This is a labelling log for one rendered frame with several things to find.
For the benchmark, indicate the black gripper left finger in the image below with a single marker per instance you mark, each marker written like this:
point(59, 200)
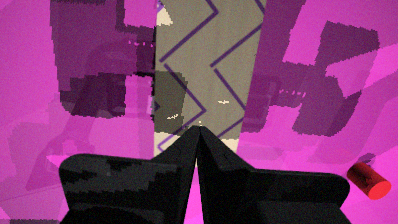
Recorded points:
point(161, 183)

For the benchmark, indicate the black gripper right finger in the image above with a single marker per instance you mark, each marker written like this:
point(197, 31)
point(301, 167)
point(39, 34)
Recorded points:
point(229, 185)

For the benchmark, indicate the red cylinder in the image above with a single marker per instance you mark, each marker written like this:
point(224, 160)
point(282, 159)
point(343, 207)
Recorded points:
point(368, 181)

